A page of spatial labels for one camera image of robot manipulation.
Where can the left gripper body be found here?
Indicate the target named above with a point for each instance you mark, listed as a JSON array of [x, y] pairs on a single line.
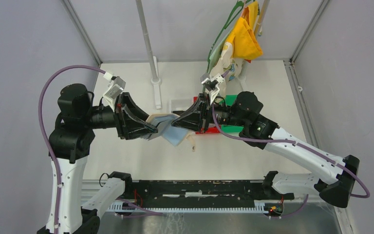
[[119, 115]]

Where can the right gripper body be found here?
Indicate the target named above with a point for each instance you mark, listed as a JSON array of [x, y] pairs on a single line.
[[207, 114]]

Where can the tan leather card holder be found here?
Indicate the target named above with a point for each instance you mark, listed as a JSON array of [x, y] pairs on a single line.
[[174, 135]]

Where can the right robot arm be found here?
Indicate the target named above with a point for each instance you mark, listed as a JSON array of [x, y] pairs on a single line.
[[328, 176]]

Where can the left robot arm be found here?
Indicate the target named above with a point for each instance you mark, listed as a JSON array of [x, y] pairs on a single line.
[[69, 149]]

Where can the red plastic bin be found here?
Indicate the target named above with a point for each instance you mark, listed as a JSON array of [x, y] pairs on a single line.
[[212, 128]]

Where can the white stand pole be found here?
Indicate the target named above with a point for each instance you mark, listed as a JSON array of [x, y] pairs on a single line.
[[155, 80]]

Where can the patterned white cloth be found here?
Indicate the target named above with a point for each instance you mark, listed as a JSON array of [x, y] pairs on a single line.
[[224, 62]]

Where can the yellow cloth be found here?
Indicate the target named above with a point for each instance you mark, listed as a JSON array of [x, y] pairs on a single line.
[[243, 37]]

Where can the green clothes hanger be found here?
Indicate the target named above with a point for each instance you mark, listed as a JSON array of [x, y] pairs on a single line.
[[233, 14]]

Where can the right stand pole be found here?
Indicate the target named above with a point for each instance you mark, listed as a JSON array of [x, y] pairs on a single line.
[[242, 78]]

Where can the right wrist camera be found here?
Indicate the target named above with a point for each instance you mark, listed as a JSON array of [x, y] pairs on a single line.
[[212, 85]]

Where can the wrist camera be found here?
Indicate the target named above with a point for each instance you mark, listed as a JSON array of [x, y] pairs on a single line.
[[115, 87], [212, 85]]

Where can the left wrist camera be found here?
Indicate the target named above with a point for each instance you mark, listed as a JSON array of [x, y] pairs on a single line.
[[115, 87]]

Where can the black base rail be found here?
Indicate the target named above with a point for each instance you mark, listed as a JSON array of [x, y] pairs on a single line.
[[201, 193]]

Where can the white cable duct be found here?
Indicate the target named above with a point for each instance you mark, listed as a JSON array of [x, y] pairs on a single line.
[[258, 208]]

